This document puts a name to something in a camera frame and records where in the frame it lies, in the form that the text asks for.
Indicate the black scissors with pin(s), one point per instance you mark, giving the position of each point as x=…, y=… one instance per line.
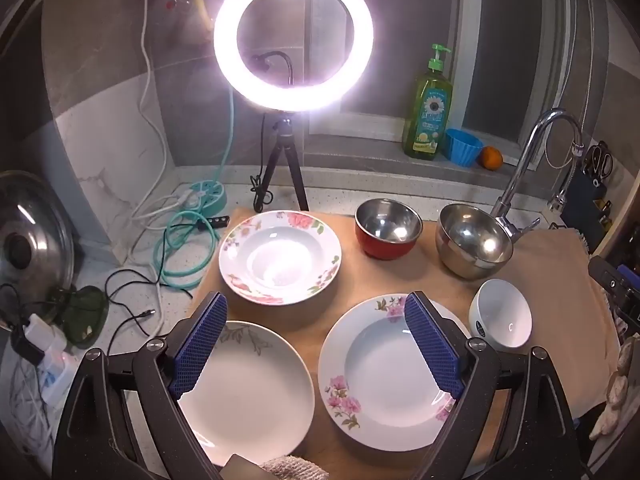
x=600, y=160

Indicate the white grey leaf plate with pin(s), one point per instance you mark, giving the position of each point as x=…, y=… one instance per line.
x=260, y=395

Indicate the steel pot lid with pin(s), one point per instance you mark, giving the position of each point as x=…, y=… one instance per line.
x=35, y=220

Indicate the white charger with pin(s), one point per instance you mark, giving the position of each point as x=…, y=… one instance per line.
x=37, y=332

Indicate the black power strip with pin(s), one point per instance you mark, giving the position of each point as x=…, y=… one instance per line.
x=212, y=222

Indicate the small pink flower plate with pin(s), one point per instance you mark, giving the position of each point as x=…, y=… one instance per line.
x=385, y=370

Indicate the large rose floral plate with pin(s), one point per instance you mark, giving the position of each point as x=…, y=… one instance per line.
x=280, y=260

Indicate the large steel bowl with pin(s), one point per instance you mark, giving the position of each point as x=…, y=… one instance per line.
x=470, y=240

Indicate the blue fluted cup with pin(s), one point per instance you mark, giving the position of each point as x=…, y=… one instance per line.
x=462, y=147

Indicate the dark green silicone holder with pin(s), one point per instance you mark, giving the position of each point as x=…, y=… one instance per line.
x=85, y=315

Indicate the chrome faucet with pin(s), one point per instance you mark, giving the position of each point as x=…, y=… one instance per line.
x=520, y=170

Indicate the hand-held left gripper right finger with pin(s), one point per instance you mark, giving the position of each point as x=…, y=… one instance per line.
x=432, y=345

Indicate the red steel bowl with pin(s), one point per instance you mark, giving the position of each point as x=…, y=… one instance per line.
x=382, y=245

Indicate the tan cloth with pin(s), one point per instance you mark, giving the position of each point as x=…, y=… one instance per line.
x=550, y=285

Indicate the black tripod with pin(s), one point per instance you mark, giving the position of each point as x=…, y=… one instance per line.
x=285, y=132

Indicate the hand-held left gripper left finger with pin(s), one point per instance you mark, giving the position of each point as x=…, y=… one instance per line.
x=197, y=345

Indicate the orange fruit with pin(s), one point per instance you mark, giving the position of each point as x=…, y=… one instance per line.
x=492, y=158

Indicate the green dish soap bottle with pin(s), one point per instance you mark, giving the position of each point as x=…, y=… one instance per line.
x=430, y=115

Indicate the dark blue utensil holder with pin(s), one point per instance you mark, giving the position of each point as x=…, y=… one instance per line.
x=585, y=200

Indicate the person's right hand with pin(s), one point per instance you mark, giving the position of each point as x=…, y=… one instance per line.
x=612, y=400

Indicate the white ceramic bowl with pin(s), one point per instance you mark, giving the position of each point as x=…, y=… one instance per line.
x=505, y=315

